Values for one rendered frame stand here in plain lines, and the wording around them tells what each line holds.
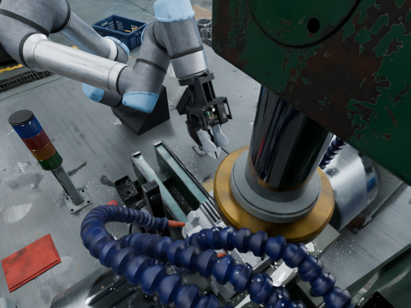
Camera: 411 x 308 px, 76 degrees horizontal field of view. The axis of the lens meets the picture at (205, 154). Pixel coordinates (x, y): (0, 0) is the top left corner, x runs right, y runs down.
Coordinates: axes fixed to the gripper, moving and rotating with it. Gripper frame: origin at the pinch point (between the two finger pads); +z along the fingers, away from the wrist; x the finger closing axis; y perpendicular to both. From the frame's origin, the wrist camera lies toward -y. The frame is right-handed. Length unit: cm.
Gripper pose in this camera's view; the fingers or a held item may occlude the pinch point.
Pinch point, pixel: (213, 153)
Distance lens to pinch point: 66.8
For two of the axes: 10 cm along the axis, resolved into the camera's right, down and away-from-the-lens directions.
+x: 8.1, -4.4, 3.9
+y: 5.1, 1.9, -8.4
